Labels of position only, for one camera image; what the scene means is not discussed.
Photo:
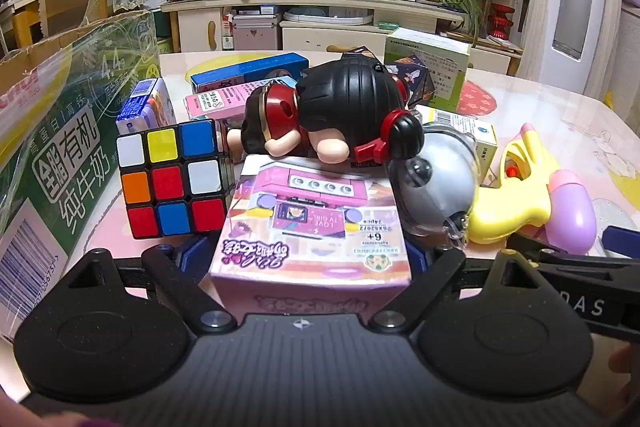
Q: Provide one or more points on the clear capsule with grey toy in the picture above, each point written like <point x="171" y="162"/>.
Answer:
<point x="435" y="187"/>

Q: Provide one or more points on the black haired doll figurine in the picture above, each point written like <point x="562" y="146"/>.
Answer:
<point x="350" y="92"/>

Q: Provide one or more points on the long pink box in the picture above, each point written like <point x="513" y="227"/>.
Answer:
<point x="220" y="102"/>

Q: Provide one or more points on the colourful puzzle cube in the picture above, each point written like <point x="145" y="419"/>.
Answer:
<point x="170" y="179"/>

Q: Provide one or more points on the small white medicine box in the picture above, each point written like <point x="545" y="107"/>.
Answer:
<point x="470" y="132"/>

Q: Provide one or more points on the rabbit print tablecloth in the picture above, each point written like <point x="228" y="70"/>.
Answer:
<point x="550" y="107"/>

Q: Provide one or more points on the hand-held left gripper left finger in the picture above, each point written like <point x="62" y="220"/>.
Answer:
<point x="195" y="254"/>

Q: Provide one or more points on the yellow and purple water gun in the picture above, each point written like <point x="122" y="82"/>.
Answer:
<point x="520" y="207"/>

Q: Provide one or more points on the green and white box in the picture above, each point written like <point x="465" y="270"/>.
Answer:
<point x="440" y="67"/>

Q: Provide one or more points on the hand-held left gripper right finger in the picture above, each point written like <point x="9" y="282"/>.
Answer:
<point x="416" y="259"/>

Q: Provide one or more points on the pink toy building box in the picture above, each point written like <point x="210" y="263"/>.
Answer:
<point x="310" y="227"/>

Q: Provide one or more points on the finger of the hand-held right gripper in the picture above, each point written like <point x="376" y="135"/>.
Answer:
<point x="545" y="252"/>
<point x="622" y="242"/>

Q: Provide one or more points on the white round tray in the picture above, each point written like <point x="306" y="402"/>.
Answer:
<point x="330" y="16"/>

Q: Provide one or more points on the pink storage case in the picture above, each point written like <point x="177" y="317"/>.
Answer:
<point x="255" y="34"/>

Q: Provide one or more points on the green milk carton box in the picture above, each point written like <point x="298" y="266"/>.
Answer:
<point x="75" y="142"/>

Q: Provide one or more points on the cream television cabinet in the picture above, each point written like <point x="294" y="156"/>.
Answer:
<point x="310" y="39"/>

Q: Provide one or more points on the long blue box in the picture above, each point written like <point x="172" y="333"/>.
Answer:
<point x="250" y="69"/>

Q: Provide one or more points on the clear plastic bag red print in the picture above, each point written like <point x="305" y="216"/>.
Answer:
<point x="35" y="107"/>

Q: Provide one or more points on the person's right hand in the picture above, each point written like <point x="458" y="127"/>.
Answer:
<point x="626" y="362"/>

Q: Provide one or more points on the small flat green box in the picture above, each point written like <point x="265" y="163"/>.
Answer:
<point x="387" y="26"/>

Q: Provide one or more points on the yellow wooden chair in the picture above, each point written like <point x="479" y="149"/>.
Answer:
<point x="27" y="24"/>

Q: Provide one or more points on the dark star print folding cube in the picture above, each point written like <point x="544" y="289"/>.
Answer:
<point x="412" y="79"/>

